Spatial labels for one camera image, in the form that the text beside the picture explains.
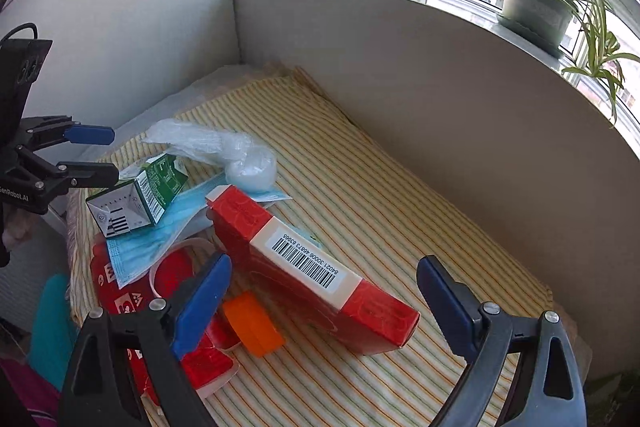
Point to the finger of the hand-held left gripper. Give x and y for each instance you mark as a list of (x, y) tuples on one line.
[(95, 175), (90, 135)]

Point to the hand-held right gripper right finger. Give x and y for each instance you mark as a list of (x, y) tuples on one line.
[(445, 302)]

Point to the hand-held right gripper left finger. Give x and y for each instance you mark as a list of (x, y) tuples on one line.
[(200, 302)]

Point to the orange plastic lid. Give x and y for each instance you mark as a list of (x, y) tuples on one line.
[(255, 324)]

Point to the green milk carton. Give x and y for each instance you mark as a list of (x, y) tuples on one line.
[(160, 182)]

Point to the red box with barcode label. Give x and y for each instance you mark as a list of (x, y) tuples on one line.
[(380, 312)]

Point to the blue face mask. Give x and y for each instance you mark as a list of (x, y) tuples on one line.
[(145, 247)]

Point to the red box with white print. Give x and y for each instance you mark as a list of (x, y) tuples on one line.
[(107, 277)]

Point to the clear plastic bag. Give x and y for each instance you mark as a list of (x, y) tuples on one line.
[(200, 142)]

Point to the pink fringed blanket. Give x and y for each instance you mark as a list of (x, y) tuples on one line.
[(77, 232)]

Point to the white ribbed panel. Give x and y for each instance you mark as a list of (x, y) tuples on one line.
[(30, 277)]

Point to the teal plastic chair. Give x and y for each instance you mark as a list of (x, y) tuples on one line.
[(50, 332)]

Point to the person's pink jacket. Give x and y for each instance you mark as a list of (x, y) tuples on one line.
[(25, 397)]

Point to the potted spider plant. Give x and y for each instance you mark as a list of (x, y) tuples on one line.
[(535, 7)]

